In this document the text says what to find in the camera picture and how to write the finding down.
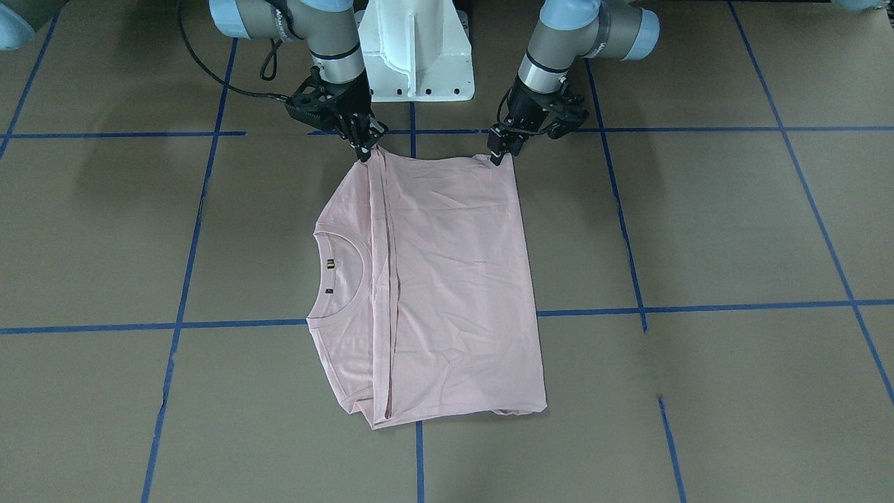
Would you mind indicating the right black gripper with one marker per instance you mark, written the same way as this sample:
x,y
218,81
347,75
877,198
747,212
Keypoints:
x,y
353,106

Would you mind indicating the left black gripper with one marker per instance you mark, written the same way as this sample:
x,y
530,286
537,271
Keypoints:
x,y
525,103

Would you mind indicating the pink Snoopy t-shirt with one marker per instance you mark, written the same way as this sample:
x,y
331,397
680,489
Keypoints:
x,y
425,306

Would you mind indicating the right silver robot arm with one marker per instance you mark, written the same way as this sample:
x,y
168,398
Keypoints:
x,y
328,28

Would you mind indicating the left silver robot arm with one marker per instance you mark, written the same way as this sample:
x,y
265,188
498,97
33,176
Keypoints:
x,y
571,30

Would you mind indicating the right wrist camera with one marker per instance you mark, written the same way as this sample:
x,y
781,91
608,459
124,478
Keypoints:
x,y
310,103

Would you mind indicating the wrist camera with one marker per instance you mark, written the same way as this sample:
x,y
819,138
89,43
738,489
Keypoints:
x,y
310,103
568,111

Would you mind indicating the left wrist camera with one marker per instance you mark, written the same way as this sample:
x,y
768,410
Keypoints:
x,y
568,111

